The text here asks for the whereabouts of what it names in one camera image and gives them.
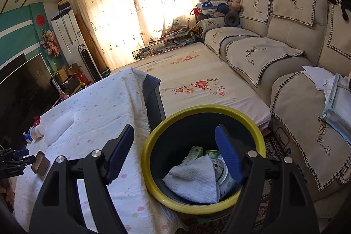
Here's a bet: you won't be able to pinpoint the white paper towel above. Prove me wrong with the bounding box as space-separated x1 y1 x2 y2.
162 155 220 204

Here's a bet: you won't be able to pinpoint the beige sofa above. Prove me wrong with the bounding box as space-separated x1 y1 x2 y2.
196 0 351 202

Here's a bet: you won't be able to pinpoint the small brown box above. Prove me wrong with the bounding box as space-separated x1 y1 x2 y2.
31 151 50 176

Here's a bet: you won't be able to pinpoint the yellow rim trash bin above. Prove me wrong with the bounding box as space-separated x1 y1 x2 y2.
141 105 266 214

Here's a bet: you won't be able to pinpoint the black tower fan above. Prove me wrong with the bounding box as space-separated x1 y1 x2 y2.
77 44 96 82

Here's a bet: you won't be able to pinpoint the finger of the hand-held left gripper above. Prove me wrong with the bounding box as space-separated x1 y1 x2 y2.
15 155 37 167
0 148 30 160

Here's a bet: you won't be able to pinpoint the white papers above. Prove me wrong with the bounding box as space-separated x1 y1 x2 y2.
302 65 336 90

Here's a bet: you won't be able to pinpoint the white paper bowl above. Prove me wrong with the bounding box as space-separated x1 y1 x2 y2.
211 157 243 200

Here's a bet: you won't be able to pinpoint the black plush toy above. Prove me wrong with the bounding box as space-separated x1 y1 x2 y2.
325 0 351 21

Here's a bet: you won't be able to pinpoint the artificial flower decoration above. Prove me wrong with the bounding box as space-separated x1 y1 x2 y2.
40 30 61 57

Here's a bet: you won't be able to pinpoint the small white bottle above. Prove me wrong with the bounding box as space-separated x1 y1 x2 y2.
30 125 46 140

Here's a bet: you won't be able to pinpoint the patterned floor rug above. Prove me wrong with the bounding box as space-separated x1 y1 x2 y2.
178 128 333 234

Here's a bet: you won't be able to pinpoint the floral mattress sheet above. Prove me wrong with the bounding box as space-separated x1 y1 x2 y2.
110 41 272 130

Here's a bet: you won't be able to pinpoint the green white drink carton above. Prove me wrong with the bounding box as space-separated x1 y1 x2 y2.
179 147 204 167

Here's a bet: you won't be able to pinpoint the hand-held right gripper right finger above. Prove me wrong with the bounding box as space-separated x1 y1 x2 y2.
215 124 321 234

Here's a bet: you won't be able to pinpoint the pile of floor boxes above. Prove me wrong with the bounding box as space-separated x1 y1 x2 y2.
53 64 91 95

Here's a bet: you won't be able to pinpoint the cream patterned curtain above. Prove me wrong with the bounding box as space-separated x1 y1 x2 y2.
59 0 211 70

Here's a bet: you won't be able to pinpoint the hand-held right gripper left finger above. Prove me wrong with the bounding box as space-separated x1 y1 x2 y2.
29 124 135 234

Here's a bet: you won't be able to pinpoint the black television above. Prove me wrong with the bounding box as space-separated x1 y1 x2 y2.
0 53 61 147

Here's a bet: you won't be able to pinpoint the white dotted tablecloth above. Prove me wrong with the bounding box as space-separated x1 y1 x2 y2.
14 67 179 234

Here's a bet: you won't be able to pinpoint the dark neck pillow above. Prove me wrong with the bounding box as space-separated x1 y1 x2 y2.
224 11 242 27

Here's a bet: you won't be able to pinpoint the cluttered glass coffee table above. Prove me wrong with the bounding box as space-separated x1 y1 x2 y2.
132 27 199 60

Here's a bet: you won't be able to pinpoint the white blue star suitcase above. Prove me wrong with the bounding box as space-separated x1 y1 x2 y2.
197 1 220 16

